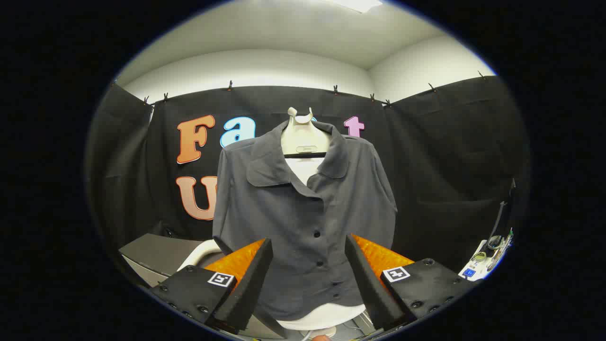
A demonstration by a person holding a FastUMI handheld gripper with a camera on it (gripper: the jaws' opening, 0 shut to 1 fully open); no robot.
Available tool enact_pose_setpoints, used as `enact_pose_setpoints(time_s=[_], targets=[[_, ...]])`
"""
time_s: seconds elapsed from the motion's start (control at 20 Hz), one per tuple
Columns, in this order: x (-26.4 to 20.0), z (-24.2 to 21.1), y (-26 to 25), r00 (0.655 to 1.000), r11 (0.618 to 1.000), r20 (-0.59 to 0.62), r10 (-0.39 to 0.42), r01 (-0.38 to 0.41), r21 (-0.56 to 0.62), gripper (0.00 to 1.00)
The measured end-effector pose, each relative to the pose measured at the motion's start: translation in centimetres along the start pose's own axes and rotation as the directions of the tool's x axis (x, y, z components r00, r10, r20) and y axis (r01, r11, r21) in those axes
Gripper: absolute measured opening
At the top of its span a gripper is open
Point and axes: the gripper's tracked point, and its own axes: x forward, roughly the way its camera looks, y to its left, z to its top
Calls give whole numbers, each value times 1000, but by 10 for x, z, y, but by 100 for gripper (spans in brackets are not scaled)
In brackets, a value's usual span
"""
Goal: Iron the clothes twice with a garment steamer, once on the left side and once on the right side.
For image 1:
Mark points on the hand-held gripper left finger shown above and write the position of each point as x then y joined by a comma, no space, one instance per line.
246,289

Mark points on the grey button-up shirt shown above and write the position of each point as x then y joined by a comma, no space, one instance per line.
293,227

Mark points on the white garment steamer head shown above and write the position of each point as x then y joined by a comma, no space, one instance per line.
196,253

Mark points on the row of black backdrop clips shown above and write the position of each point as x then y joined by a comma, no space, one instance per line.
230,86

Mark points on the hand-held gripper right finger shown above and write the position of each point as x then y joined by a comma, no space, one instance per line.
374,289

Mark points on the grey cabinet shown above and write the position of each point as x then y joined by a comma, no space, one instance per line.
156,253

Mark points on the white mannequin torso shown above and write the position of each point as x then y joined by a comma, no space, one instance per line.
303,137

